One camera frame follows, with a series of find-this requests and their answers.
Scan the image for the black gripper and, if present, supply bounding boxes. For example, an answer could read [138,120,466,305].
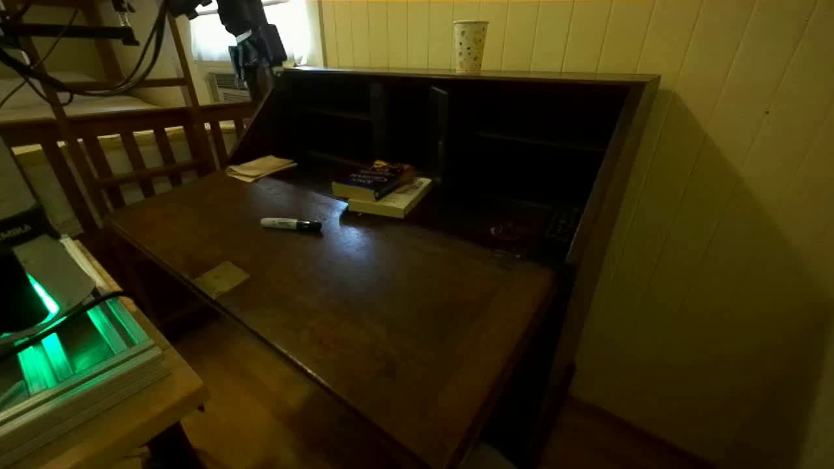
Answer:
[228,24,292,99]

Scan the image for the window air conditioner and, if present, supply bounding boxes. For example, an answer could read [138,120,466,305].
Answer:
[207,70,257,106]

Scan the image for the white folded paper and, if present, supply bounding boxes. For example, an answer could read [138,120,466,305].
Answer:
[224,152,301,185]

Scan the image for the wooden slatted railing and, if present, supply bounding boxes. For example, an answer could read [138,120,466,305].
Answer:
[0,100,257,236]

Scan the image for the black and white marker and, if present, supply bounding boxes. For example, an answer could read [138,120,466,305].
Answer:
[259,212,326,236]

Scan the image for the stacked books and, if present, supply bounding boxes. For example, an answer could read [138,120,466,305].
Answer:
[348,175,435,220]

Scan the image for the white dotted paper cup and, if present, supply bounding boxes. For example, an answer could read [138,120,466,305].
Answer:
[451,18,491,77]

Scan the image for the yellowish card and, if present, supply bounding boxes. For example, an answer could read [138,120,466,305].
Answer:
[191,258,254,300]

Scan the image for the dark wooden secretary desk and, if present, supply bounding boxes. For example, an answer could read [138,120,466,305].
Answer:
[103,65,662,469]

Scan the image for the green lit device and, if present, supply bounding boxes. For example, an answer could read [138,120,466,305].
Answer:
[0,231,169,439]

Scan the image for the wooden ladder frame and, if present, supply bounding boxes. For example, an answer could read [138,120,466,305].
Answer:
[0,0,220,177]

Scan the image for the black cable bundle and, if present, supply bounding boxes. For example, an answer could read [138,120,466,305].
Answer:
[0,0,191,99]

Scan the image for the black cable on device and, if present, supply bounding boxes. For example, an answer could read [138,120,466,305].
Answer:
[0,289,135,358]

